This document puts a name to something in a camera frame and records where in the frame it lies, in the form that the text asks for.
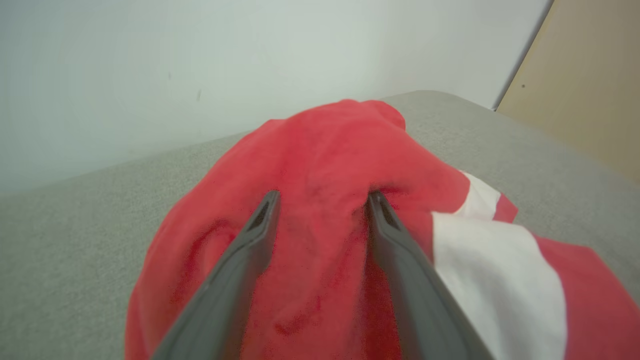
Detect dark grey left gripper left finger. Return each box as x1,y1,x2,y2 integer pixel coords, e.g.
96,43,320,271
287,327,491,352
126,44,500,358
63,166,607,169
151,190,281,360

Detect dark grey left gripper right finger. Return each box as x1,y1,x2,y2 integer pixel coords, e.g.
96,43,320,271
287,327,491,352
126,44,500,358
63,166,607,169
366,190,496,360

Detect red shorts with white stripe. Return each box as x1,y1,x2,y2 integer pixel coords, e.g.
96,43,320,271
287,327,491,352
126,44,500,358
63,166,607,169
124,99,640,360

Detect beige wooden panel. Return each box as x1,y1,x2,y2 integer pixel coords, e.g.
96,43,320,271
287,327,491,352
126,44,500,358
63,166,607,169
496,0,640,185

